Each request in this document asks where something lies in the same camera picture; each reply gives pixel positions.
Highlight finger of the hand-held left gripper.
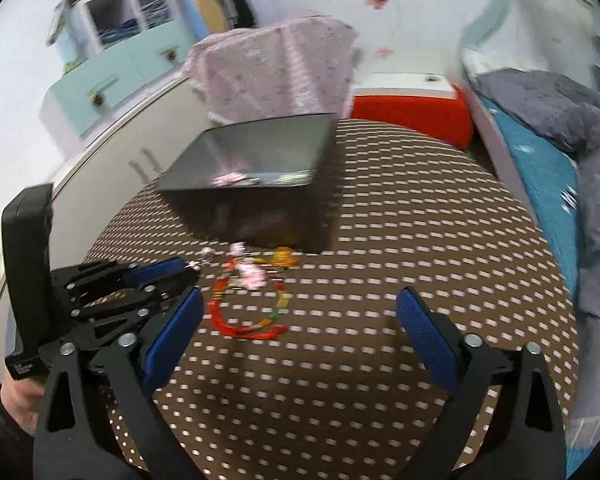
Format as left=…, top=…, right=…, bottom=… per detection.
left=50, top=257, right=199, bottom=294
left=70, top=280, right=192, bottom=344

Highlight red storage bench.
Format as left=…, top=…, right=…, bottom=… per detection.
left=351, top=72, right=476, bottom=150

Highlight pink charm chain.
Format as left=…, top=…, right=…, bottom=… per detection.
left=190, top=246, right=218, bottom=272

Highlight grey metal tin box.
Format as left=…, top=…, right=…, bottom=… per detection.
left=156, top=112, right=337, bottom=255

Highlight teal bunk bed frame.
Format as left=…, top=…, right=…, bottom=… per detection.
left=450, top=0, right=600, bottom=221

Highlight folded grey clothes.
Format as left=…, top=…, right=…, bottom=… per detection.
left=140, top=0, right=171, bottom=26

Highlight person's left forearm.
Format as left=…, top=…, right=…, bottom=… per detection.
left=0, top=385, right=37, bottom=480

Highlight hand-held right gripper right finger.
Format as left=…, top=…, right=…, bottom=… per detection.
left=396, top=287, right=567, bottom=480

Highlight person's left hand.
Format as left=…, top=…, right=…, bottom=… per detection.
left=1, top=379, right=46, bottom=435

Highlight row of hanging clothes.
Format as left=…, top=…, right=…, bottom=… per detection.
left=172, top=0, right=257, bottom=41

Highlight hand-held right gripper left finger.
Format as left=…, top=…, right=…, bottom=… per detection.
left=32, top=287, right=206, bottom=480

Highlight lilac stair cabinet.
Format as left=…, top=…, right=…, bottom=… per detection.
left=39, top=0, right=261, bottom=142

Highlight narrow teal drawer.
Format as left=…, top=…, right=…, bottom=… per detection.
left=117, top=15, right=193, bottom=86

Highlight orange bead bracelet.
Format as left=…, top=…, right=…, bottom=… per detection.
left=272, top=246, right=301, bottom=266

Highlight teal bed sheet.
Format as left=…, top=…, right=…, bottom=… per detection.
left=480, top=95, right=588, bottom=476

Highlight red cord bracelet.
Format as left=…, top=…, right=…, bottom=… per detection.
left=209, top=255, right=292, bottom=342

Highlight pink checked bear cloth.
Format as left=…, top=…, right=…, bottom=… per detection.
left=184, top=12, right=359, bottom=126

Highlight brown polka-dot tablecloth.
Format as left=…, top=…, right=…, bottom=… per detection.
left=82, top=119, right=581, bottom=480

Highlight folded blue jeans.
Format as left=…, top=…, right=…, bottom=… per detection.
left=100, top=17, right=141, bottom=43

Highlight pink flower charm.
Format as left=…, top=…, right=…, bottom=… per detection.
left=237, top=262, right=268, bottom=291

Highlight wide teal drawer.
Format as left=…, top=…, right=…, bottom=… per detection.
left=47, top=72, right=126, bottom=137

